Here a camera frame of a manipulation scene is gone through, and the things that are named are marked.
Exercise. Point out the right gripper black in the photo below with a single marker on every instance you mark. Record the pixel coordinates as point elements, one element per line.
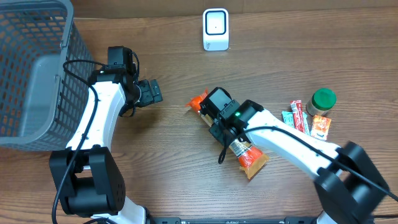
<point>223,139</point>

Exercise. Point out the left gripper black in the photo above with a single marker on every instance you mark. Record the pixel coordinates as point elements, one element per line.
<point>150,92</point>

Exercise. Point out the orange spaghetti pasta packet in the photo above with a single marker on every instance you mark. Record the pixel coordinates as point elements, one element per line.
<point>219,106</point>

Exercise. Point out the teal tissue packet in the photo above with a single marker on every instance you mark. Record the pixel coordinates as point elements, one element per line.
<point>289,120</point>

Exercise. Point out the red stick sachet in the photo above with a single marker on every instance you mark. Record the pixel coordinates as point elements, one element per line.
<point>296,106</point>

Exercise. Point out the small orange carton box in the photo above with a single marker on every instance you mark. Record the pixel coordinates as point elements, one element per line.
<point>320,127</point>

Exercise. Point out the green lid jar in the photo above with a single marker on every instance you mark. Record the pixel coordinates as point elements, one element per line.
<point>321,102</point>

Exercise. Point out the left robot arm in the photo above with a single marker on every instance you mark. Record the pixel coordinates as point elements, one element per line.
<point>88,181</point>

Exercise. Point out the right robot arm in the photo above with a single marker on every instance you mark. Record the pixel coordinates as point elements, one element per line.
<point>347,182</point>

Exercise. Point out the white barcode scanner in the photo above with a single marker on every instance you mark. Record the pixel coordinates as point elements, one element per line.
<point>215,29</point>

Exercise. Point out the grey plastic shopping basket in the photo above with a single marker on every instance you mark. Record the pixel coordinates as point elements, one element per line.
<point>44,63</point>

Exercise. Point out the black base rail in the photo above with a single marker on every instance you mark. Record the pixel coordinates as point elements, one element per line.
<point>233,221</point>

